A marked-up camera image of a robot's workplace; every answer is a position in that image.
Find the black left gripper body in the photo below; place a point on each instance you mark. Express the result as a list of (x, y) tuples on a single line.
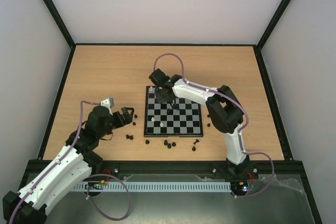
[(120, 122)]

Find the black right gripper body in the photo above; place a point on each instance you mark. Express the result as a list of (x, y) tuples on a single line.
[(169, 99)]

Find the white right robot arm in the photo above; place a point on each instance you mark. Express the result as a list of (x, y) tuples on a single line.
[(226, 113)]

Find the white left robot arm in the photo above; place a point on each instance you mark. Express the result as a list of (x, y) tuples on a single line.
[(75, 162)]

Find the black grey chess board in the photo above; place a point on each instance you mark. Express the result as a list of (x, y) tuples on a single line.
[(185, 120)]

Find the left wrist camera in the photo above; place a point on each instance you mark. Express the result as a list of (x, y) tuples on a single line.
[(108, 102)]

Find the light blue cable duct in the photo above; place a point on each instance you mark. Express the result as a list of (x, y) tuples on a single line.
[(161, 187)]

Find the black enclosure frame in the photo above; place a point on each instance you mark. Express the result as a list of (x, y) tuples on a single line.
[(288, 166)]

